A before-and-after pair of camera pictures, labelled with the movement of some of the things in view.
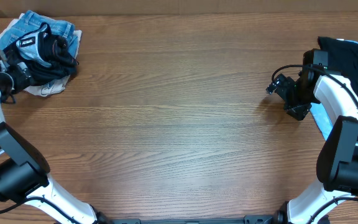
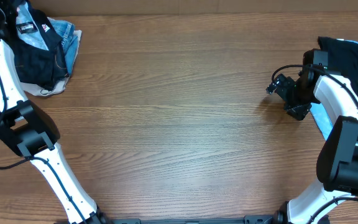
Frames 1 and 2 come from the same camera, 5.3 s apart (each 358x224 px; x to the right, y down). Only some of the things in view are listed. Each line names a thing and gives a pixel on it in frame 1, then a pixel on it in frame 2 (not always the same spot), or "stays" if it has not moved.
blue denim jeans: (31, 19) to (66, 31)
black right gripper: (298, 112) stays
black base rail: (276, 218) stays
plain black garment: (352, 60) stays
